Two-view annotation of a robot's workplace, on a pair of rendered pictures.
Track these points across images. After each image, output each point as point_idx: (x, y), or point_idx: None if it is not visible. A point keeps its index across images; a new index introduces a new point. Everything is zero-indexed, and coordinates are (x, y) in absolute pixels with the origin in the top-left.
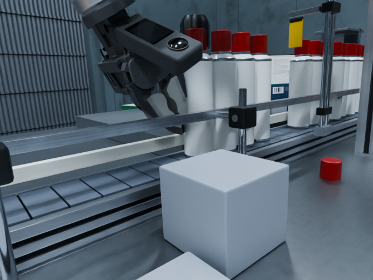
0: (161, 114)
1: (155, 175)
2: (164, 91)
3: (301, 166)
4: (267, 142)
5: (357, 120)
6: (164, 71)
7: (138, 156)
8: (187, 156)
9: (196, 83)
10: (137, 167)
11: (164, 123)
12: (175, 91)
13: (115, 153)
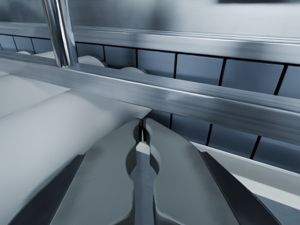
0: (193, 161)
1: (267, 81)
2: (133, 219)
3: (34, 3)
4: (31, 45)
5: None
6: None
7: (147, 196)
8: None
9: (14, 156)
10: (247, 138)
11: (262, 97)
12: (102, 188)
13: (289, 185)
